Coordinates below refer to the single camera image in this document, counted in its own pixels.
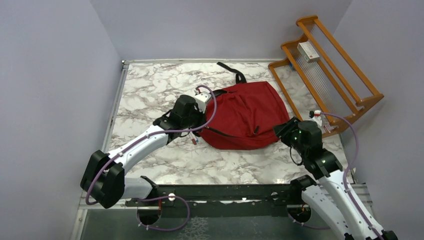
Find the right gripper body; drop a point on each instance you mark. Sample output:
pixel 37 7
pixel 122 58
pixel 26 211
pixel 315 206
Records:
pixel 289 134

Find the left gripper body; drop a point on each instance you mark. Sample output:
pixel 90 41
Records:
pixel 201 108

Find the red backpack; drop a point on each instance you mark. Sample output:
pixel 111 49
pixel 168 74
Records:
pixel 244 115

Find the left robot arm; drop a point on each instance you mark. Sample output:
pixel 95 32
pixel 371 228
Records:
pixel 104 179

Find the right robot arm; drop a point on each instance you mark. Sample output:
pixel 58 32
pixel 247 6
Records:
pixel 326 188

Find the white marker red cap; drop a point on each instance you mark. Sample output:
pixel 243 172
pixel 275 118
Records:
pixel 190 134

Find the wooden rack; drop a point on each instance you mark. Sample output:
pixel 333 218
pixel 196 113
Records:
pixel 335 83

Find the white red small box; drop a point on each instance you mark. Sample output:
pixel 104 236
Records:
pixel 308 52

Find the aluminium table frame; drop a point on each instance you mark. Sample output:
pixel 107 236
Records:
pixel 149 91

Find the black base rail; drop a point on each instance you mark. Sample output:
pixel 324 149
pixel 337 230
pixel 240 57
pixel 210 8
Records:
pixel 227 200

